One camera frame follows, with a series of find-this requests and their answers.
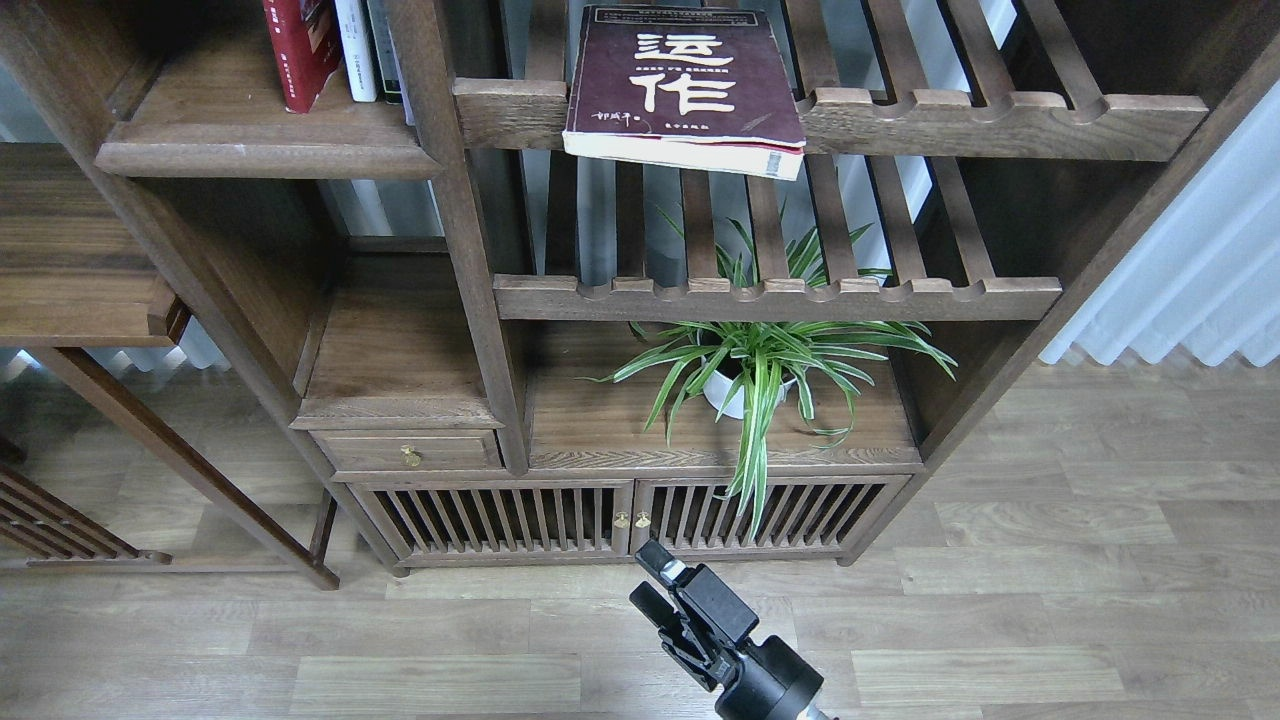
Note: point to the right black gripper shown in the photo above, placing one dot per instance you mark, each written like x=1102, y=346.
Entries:
x=757, y=682

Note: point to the red cover book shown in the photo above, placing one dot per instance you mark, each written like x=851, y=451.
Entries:
x=306, y=48

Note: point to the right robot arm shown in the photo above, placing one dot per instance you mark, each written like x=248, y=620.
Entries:
x=706, y=628

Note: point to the brass cabinet door knobs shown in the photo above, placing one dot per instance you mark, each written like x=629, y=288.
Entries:
x=624, y=520

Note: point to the white plant pot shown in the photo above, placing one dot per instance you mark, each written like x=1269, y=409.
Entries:
x=745, y=385

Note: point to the green spider plant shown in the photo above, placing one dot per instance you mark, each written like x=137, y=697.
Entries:
x=822, y=350

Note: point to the brass drawer knob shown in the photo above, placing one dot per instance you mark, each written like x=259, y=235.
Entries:
x=411, y=457

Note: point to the dark wooden bookshelf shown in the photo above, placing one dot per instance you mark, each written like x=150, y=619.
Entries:
x=381, y=285

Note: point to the dark red book white characters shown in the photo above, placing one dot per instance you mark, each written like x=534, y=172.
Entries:
x=685, y=87

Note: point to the white curtain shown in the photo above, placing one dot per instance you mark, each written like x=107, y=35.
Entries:
x=1203, y=281

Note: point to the dark upright book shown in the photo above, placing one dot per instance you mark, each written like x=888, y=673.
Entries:
x=389, y=73

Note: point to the white upright book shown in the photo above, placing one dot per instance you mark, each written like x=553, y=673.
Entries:
x=356, y=41

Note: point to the wooden side furniture left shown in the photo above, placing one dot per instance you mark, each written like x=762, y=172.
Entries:
x=75, y=280

